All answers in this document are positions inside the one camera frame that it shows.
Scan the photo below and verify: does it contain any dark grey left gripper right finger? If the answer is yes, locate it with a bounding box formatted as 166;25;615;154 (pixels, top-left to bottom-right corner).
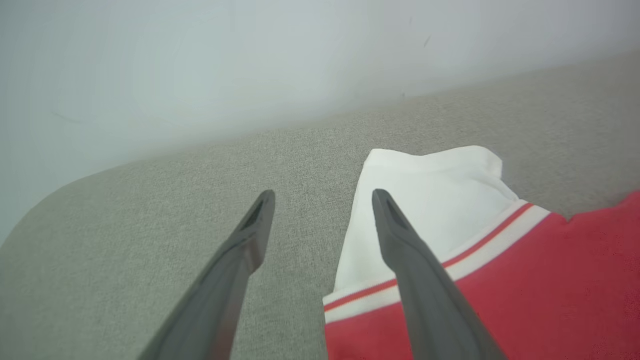
372;188;509;360

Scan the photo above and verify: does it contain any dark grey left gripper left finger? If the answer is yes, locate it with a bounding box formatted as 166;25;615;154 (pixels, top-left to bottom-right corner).
137;189;277;360

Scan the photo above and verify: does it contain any red and white striped jersey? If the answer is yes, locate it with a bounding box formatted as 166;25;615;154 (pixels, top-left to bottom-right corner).
322;145;640;360

